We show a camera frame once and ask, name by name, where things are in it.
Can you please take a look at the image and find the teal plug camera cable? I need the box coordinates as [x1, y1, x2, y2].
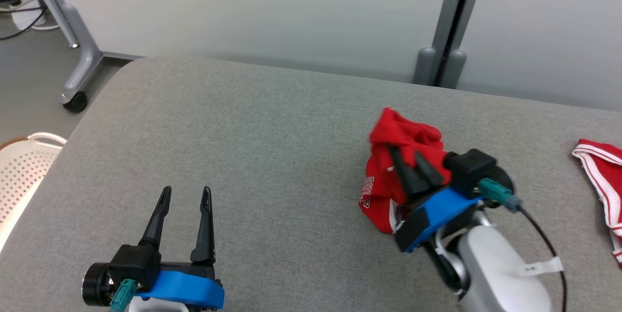
[110, 278, 138, 312]
[478, 178, 569, 312]

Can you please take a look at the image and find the grey partition post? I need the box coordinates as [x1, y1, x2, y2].
[412, 0, 490, 89]

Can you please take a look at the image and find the grey metal stand leg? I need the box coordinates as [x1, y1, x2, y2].
[19, 0, 104, 104]

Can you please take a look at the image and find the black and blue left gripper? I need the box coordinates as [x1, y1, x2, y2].
[135, 185, 225, 310]

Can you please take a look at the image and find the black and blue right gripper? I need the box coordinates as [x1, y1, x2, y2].
[386, 144, 483, 255]

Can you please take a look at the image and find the white perforated laundry basket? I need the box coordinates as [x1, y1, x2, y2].
[0, 132, 68, 254]

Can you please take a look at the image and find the white power strip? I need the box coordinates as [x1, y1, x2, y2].
[5, 0, 47, 31]

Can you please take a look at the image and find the red and white jersey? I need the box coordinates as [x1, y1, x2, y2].
[572, 139, 622, 268]

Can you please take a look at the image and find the black floor cable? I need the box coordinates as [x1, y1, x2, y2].
[0, 6, 47, 41]

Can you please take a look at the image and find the red jersey with white lettering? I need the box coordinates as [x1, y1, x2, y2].
[359, 107, 452, 235]

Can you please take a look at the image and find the black caster wheel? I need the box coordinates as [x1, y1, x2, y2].
[62, 90, 89, 113]

